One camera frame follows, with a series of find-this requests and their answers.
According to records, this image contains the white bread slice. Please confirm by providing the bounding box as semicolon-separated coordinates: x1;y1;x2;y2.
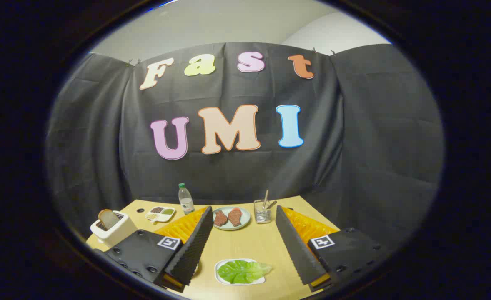
98;209;120;230

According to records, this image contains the reddish meat piece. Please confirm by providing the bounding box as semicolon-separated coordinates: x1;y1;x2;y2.
228;207;243;227

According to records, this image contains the white toaster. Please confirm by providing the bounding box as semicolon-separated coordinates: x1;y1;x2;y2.
90;210;138;247

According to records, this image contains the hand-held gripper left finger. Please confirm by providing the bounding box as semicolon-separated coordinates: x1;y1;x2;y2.
93;205;215;292

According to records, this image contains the green lettuce leaf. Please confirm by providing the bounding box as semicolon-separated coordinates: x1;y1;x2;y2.
217;260;273;285

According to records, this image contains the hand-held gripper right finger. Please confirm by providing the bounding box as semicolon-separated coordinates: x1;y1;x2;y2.
275;204;390;292

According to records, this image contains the pale green plate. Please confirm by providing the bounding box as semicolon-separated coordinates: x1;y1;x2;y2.
212;206;251;231

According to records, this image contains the clear utensil holder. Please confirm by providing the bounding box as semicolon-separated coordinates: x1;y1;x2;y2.
254;199;272;224

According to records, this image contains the white divided seasoning tray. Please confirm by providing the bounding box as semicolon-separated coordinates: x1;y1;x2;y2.
145;206;176;223

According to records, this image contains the black backdrop cloth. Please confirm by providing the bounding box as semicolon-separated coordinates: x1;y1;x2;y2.
45;42;444;250

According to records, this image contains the white square dish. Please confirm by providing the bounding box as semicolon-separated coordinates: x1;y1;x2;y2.
215;258;267;286

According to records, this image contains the clear plastic water bottle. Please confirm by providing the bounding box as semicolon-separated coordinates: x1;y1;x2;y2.
178;182;195;215

